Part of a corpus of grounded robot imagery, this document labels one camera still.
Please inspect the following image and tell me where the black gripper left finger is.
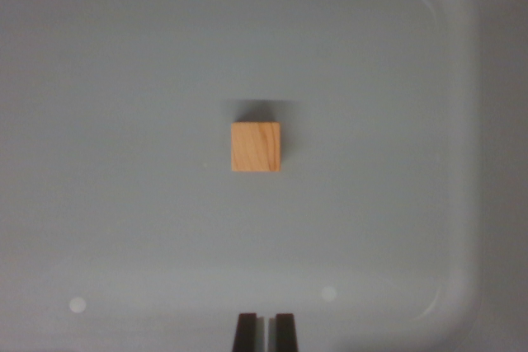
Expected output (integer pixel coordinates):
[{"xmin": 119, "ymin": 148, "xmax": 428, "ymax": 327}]
[{"xmin": 232, "ymin": 312, "xmax": 266, "ymax": 352}]

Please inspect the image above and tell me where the wooden cube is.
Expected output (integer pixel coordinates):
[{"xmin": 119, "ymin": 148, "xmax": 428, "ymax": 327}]
[{"xmin": 230, "ymin": 121, "xmax": 282, "ymax": 173}]

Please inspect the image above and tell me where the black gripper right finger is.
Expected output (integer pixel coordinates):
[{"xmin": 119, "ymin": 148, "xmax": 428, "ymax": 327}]
[{"xmin": 266, "ymin": 312, "xmax": 300, "ymax": 352}]

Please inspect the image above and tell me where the grey plastic tray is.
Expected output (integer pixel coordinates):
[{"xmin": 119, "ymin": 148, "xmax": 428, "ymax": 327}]
[{"xmin": 0, "ymin": 0, "xmax": 528, "ymax": 352}]

